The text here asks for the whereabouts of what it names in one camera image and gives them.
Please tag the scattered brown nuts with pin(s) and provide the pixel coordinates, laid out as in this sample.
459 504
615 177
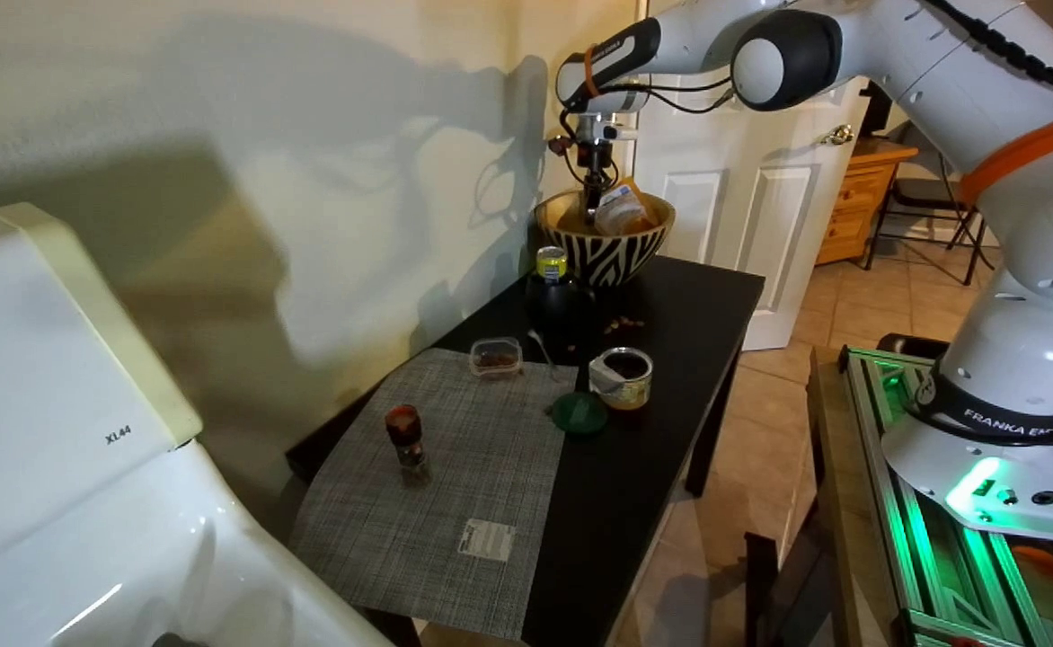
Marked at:
622 323

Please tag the white and orange mug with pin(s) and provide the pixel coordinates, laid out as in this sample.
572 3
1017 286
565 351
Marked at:
618 382

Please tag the orange and white packet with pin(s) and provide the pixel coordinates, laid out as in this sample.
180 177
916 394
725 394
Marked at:
622 212

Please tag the small grinder with red cap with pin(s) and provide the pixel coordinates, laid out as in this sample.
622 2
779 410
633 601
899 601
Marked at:
406 443

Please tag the white panel door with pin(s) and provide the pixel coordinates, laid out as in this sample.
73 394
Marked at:
754 216

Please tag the metal spoon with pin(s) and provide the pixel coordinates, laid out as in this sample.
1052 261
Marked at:
541 345

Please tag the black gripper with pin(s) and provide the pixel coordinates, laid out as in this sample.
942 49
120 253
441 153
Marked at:
596 142

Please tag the wooden dresser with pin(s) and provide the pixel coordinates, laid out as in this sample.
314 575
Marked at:
860 201

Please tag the black folding chair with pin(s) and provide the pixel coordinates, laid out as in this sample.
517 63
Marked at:
939 190

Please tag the black table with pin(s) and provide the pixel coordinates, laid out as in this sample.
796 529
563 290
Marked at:
656 454

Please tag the white label on placemat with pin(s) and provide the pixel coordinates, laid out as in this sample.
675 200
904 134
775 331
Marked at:
487 540

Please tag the white stove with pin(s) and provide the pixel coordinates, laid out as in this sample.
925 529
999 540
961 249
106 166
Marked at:
59 454

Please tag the grey woven placemat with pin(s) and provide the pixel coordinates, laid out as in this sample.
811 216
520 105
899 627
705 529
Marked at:
456 479

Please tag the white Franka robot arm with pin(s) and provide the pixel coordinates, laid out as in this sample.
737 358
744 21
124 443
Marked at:
1005 119

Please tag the aluminium robot stand frame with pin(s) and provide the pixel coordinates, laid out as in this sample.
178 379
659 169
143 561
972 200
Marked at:
942 561

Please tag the dark bottle with yellow cap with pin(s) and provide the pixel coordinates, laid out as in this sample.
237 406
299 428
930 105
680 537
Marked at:
553 290

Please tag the zebra patterned wooden bowl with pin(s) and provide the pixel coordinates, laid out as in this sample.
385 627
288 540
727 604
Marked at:
608 253

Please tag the green funnel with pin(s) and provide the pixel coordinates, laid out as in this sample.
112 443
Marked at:
578 414

